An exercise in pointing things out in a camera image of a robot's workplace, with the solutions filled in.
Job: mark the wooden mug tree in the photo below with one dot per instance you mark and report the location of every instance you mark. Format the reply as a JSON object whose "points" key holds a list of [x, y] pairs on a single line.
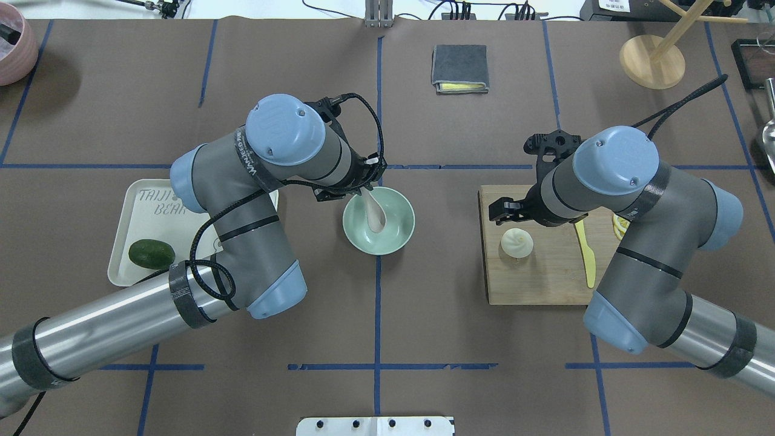
{"points": [[655, 62]]}

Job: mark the light green bowl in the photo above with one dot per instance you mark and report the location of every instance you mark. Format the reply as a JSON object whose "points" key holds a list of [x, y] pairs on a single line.
{"points": [[400, 223]]}

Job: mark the pink bowl with ice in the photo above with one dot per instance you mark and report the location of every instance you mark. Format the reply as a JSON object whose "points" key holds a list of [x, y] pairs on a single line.
{"points": [[17, 60]]}

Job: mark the aluminium frame post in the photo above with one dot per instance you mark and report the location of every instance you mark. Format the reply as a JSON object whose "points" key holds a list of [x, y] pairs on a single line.
{"points": [[379, 13]]}

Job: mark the lemon slice right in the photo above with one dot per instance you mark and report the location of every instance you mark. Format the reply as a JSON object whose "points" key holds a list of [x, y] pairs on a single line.
{"points": [[620, 226]]}

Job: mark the black tripod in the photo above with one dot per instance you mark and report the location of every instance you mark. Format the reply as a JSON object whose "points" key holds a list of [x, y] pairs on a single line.
{"points": [[166, 9]]}

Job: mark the white ceramic spoon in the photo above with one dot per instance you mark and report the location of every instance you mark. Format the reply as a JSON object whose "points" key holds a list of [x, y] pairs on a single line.
{"points": [[375, 214]]}

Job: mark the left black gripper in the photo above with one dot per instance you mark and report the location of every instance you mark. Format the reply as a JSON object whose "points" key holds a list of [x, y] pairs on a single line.
{"points": [[357, 180]]}

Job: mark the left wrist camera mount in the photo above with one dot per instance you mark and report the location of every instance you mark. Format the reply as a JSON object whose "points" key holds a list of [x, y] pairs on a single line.
{"points": [[328, 108]]}

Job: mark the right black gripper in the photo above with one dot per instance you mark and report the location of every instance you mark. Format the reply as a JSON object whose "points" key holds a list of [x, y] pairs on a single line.
{"points": [[531, 204]]}

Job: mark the metal scoop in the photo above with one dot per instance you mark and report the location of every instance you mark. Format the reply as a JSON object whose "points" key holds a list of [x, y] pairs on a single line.
{"points": [[766, 137]]}

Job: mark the white steamed bun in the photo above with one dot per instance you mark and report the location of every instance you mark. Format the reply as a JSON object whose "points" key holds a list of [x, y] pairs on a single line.
{"points": [[517, 243]]}

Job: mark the green avocado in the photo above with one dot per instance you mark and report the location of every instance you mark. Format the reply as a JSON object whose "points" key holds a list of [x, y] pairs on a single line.
{"points": [[151, 254]]}

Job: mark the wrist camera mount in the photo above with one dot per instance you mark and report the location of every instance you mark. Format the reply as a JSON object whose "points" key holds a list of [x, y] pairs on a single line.
{"points": [[550, 150], [328, 108]]}

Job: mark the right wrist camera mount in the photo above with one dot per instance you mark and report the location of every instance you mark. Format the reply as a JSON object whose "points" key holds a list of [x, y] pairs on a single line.
{"points": [[550, 150]]}

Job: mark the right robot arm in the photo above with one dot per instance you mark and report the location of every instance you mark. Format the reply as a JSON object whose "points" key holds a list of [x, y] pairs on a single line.
{"points": [[671, 215]]}

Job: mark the yellow plastic knife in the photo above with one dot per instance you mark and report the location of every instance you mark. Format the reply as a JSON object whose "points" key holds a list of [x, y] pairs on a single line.
{"points": [[587, 254]]}

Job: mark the grey folded cloth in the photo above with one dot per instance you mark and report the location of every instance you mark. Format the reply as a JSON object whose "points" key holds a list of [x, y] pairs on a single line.
{"points": [[460, 69]]}

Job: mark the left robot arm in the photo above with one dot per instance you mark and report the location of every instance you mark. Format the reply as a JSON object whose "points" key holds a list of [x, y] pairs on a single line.
{"points": [[284, 141]]}

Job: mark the black box on desk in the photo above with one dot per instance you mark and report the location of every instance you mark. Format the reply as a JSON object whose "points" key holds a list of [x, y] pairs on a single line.
{"points": [[614, 11]]}

